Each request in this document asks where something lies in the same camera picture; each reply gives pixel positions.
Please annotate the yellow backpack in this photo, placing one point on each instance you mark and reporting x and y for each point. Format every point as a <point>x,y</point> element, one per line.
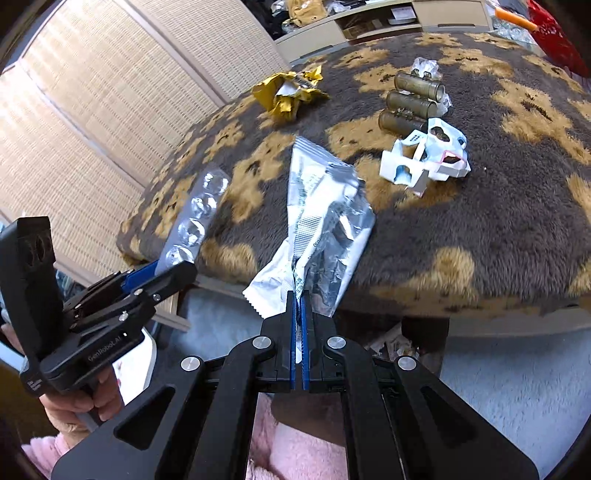
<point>304,8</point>

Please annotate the pile of clothes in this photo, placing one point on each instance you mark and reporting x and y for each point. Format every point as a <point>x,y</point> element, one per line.
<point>277,14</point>

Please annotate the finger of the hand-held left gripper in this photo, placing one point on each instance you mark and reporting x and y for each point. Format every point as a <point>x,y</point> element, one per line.
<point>138,277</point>
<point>175,279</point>

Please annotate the white plastic bag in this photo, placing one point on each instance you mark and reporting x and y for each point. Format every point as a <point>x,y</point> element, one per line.
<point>136,369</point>

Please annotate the floral plastic wrap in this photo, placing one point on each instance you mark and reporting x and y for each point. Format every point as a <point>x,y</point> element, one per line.
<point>515,27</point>

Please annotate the clear blister pack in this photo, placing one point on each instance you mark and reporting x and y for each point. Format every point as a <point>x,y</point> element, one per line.
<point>198,217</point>

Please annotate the person's left forearm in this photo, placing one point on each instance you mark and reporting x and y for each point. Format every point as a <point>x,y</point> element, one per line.
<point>41,454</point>

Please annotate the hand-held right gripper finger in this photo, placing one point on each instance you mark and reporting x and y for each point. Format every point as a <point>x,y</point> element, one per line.
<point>304,350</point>
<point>294,350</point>

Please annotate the bronze battery pack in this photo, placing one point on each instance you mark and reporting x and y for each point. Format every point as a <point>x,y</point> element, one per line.
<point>411,99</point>

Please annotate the woven folding screen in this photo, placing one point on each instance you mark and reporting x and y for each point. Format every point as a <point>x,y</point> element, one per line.
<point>115,92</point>

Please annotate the crumpled paper scraps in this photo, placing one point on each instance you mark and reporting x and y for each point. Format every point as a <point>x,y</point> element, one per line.
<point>392,344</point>

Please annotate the silver foil bag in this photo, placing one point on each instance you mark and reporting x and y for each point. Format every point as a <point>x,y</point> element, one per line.
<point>323,207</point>

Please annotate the person's left hand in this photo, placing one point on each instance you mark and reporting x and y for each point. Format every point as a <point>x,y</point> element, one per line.
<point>106,392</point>

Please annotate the red plastic basket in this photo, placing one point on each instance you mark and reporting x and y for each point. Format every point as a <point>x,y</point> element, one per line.
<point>561,32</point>

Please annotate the bear printed blanket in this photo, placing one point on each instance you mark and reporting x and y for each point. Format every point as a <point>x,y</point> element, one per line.
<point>485,207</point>

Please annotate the yellow crumpled wrapper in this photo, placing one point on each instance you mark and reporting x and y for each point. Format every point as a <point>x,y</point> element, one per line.
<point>288,92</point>

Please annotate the torn white carton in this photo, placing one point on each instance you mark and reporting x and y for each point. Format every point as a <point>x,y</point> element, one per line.
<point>429,157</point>

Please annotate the pink fleece clothing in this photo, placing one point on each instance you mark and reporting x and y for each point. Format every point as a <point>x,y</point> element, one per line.
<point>300,443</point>

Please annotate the beige television cabinet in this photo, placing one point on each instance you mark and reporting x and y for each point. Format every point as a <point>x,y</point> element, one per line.
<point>438,11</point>

